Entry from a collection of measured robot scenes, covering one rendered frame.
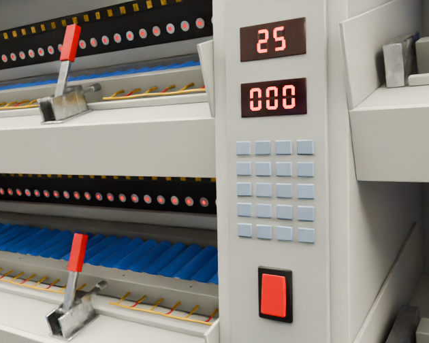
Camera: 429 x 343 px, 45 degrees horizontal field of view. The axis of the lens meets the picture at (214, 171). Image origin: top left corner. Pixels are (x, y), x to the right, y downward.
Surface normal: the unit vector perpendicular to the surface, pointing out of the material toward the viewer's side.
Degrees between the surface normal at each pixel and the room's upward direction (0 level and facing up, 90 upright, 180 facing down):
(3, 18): 90
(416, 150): 108
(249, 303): 90
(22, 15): 90
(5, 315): 18
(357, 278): 90
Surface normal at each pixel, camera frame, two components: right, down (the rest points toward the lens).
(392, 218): 0.83, 0.01
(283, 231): -0.55, 0.06
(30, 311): -0.19, -0.93
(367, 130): -0.52, 0.36
